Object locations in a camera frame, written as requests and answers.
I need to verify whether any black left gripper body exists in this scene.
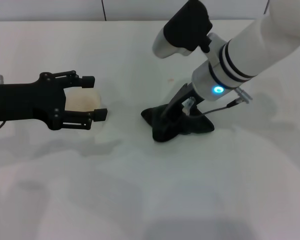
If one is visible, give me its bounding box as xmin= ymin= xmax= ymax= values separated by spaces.
xmin=0 ymin=71 xmax=69 ymax=132

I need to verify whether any translucent white plastic cup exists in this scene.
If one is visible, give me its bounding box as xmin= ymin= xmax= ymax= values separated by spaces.
xmin=64 ymin=87 xmax=102 ymax=114

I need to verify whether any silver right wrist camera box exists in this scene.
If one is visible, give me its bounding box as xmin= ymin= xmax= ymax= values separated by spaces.
xmin=151 ymin=0 xmax=214 ymax=60

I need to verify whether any right gripper cable with plug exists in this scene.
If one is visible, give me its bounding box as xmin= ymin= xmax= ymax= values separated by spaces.
xmin=181 ymin=87 xmax=254 ymax=119

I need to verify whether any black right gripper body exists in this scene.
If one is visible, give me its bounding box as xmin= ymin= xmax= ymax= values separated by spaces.
xmin=160 ymin=83 xmax=206 ymax=124

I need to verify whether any dark blue rag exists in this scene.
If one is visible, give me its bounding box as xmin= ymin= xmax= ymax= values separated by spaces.
xmin=140 ymin=103 xmax=215 ymax=144

